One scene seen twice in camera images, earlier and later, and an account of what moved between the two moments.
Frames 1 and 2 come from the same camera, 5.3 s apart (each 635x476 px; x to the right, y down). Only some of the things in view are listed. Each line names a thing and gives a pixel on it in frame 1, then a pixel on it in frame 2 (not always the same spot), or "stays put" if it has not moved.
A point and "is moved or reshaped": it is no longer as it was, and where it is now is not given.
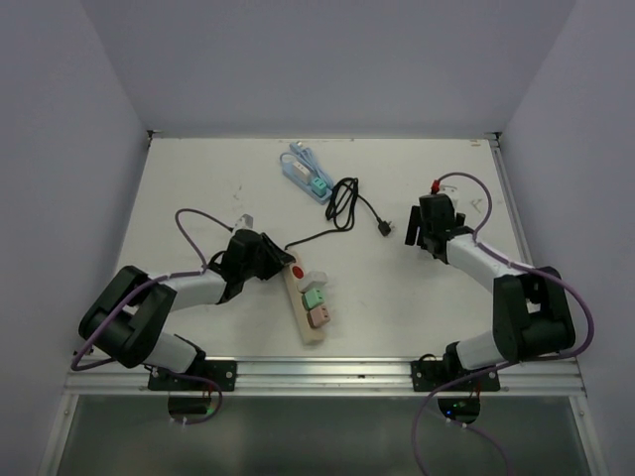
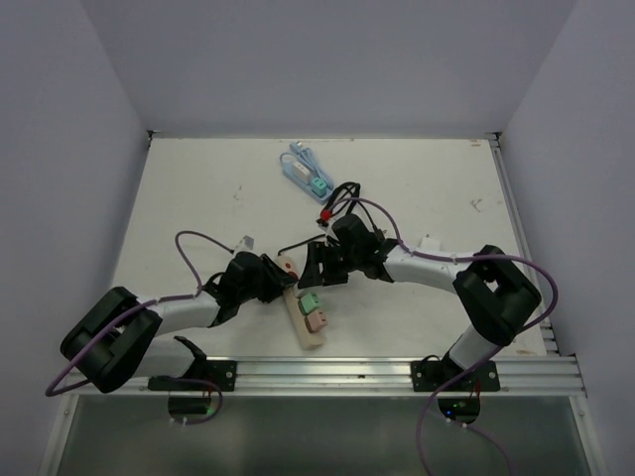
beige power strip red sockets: x=294 y=275 stays put
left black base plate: x=222 y=372 stays put
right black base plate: x=428 y=375 stays put
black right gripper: x=415 y=223 → x=317 y=252
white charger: x=447 y=189 is moved or reshaped
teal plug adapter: x=318 y=187 stays put
